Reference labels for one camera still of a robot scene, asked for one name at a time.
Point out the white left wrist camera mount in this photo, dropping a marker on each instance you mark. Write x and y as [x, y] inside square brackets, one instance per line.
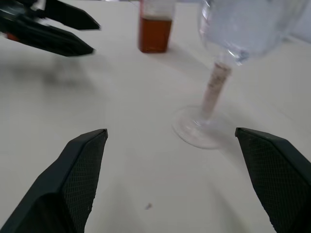
[39, 4]

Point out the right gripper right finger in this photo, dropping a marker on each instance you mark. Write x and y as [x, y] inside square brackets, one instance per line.
[277, 174]

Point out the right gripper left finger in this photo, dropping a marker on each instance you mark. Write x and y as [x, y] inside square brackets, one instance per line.
[63, 184]

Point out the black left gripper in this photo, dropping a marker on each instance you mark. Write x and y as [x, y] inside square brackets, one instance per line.
[12, 21]

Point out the clear wine glass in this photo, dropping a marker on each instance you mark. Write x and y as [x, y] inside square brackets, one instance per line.
[215, 87]

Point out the clear bottle with red tape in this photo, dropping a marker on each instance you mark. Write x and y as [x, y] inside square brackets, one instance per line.
[154, 31]

